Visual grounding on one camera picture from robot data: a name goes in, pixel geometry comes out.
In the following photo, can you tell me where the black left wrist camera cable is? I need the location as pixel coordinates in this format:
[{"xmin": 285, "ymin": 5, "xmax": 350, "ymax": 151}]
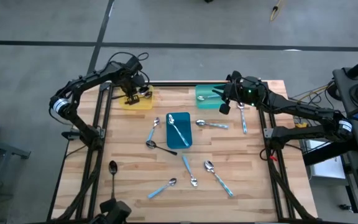
[{"xmin": 108, "ymin": 51, "xmax": 151, "ymax": 94}]

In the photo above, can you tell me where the yellow plastic bin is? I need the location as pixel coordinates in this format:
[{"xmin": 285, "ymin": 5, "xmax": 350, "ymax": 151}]
[{"xmin": 118, "ymin": 84, "xmax": 155, "ymax": 111}]

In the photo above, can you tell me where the black boxy object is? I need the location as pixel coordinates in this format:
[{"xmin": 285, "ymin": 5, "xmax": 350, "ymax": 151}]
[{"xmin": 88, "ymin": 198, "xmax": 132, "ymax": 224}]

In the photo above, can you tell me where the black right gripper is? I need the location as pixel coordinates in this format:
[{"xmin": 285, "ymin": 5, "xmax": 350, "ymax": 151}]
[{"xmin": 212, "ymin": 77, "xmax": 265, "ymax": 107}]

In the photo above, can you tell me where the blue plastic bin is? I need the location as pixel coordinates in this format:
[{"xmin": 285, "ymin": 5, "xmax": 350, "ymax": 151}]
[{"xmin": 165, "ymin": 111, "xmax": 193, "ymax": 150}]

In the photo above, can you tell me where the grey metal cart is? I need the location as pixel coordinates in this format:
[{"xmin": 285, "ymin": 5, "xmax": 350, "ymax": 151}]
[{"xmin": 0, "ymin": 133, "xmax": 31, "ymax": 224}]

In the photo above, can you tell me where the yellow cable with black plug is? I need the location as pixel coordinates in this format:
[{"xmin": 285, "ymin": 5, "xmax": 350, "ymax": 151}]
[{"xmin": 269, "ymin": 0, "xmax": 284, "ymax": 22}]

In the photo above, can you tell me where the grey desk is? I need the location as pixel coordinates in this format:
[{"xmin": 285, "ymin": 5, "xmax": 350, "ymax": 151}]
[{"xmin": 332, "ymin": 67, "xmax": 358, "ymax": 153}]

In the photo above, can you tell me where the black stand leg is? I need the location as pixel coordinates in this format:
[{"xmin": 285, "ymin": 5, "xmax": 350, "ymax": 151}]
[{"xmin": 302, "ymin": 129, "xmax": 357, "ymax": 167}]

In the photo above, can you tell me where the black aluminium table frame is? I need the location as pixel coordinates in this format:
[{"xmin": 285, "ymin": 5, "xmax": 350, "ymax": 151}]
[{"xmin": 47, "ymin": 74, "xmax": 318, "ymax": 224}]

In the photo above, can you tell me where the yellow and black cable bundle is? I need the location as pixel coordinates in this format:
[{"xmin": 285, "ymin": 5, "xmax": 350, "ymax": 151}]
[{"xmin": 289, "ymin": 81, "xmax": 335, "ymax": 108}]

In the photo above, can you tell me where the spoon with plain blue handle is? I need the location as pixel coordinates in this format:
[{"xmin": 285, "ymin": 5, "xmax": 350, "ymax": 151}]
[
  {"xmin": 147, "ymin": 177, "xmax": 178, "ymax": 200},
  {"xmin": 181, "ymin": 154, "xmax": 199, "ymax": 188},
  {"xmin": 146, "ymin": 116, "xmax": 160, "ymax": 142},
  {"xmin": 196, "ymin": 94, "xmax": 222, "ymax": 101}
]

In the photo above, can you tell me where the small black floor object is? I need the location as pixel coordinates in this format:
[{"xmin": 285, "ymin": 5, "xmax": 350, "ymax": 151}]
[{"xmin": 339, "ymin": 203, "xmax": 354, "ymax": 214}]

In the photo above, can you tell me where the spoon with patterned blue handle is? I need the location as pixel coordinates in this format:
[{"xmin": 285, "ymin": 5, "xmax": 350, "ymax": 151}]
[
  {"xmin": 195, "ymin": 119, "xmax": 229, "ymax": 129},
  {"xmin": 203, "ymin": 159, "xmax": 234, "ymax": 198},
  {"xmin": 167, "ymin": 113, "xmax": 191, "ymax": 147},
  {"xmin": 236, "ymin": 102, "xmax": 248, "ymax": 135}
]

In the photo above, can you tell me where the teal plastic bin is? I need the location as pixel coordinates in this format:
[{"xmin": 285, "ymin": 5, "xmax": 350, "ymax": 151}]
[{"xmin": 195, "ymin": 83, "xmax": 231, "ymax": 110}]

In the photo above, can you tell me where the white box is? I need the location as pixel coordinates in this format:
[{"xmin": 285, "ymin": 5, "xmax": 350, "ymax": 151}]
[{"xmin": 308, "ymin": 139, "xmax": 347, "ymax": 180}]

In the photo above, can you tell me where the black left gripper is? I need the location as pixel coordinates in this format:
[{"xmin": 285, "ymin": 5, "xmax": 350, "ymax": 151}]
[{"xmin": 118, "ymin": 70, "xmax": 147, "ymax": 106}]

